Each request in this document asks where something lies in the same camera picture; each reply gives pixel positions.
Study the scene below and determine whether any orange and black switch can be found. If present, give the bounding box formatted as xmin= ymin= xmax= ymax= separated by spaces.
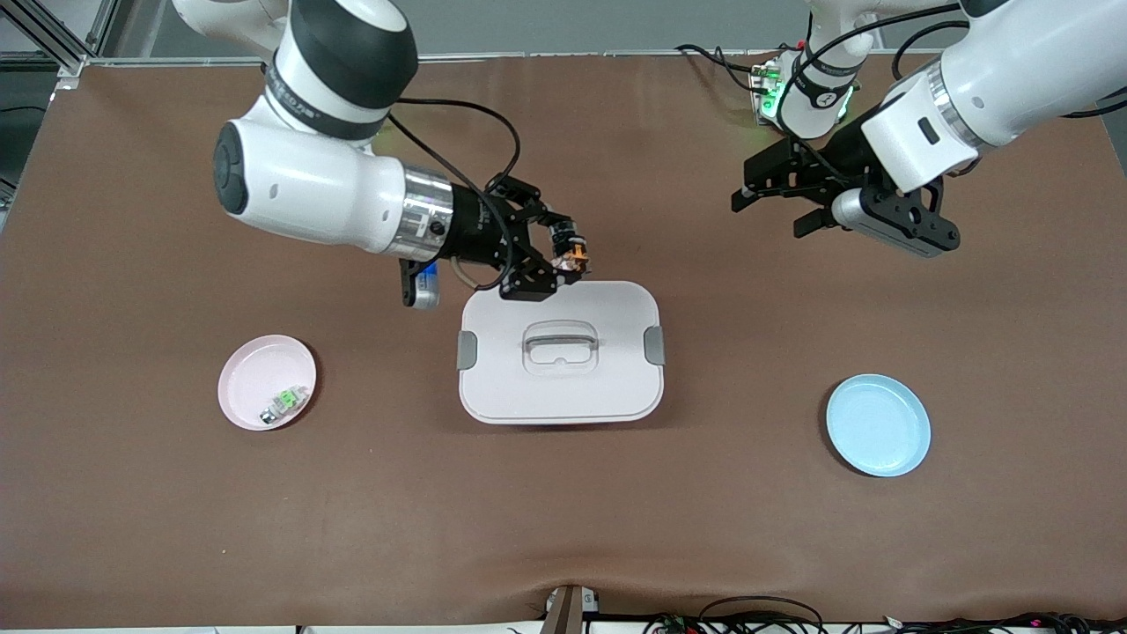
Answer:
xmin=550 ymin=222 xmax=590 ymax=274

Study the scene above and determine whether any white lidded storage box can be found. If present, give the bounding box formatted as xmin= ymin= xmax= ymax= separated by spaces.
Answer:
xmin=456 ymin=280 xmax=667 ymax=426

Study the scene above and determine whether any light blue round plate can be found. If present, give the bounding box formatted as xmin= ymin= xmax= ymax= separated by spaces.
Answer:
xmin=825 ymin=373 xmax=932 ymax=478

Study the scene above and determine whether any pink round plate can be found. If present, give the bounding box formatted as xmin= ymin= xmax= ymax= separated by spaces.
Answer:
xmin=217 ymin=335 xmax=318 ymax=431

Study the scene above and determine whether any grey box lid handle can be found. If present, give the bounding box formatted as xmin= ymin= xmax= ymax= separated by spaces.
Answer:
xmin=523 ymin=333 xmax=600 ymax=354

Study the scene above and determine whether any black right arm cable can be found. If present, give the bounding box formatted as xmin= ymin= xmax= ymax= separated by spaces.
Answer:
xmin=386 ymin=97 xmax=522 ymax=291

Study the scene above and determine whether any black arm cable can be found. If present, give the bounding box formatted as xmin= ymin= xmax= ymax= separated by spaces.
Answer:
xmin=775 ymin=4 xmax=1127 ymax=177
xmin=386 ymin=97 xmax=522 ymax=291

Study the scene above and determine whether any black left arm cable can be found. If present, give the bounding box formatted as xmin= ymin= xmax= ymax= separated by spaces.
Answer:
xmin=775 ymin=4 xmax=1127 ymax=177

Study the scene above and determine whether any black base power cable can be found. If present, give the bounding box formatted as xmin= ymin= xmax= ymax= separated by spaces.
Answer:
xmin=674 ymin=42 xmax=776 ymax=93

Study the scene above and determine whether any silver table edge rail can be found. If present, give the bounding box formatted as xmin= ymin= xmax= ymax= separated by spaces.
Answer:
xmin=84 ymin=48 xmax=815 ymax=68

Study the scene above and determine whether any green and silver switch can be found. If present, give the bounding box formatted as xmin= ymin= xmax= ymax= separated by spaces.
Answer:
xmin=259 ymin=386 xmax=309 ymax=426

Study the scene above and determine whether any metal table clamp bracket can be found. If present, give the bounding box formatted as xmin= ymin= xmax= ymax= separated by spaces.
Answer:
xmin=539 ymin=584 xmax=601 ymax=634

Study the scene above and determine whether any black looped cable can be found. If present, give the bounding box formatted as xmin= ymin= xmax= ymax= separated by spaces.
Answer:
xmin=698 ymin=596 xmax=826 ymax=634

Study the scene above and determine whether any black cable bundle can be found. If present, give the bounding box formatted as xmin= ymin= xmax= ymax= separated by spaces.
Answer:
xmin=643 ymin=612 xmax=1127 ymax=634

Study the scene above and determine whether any aluminium frame profile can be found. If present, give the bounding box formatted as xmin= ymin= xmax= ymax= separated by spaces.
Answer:
xmin=0 ymin=0 xmax=120 ymax=78

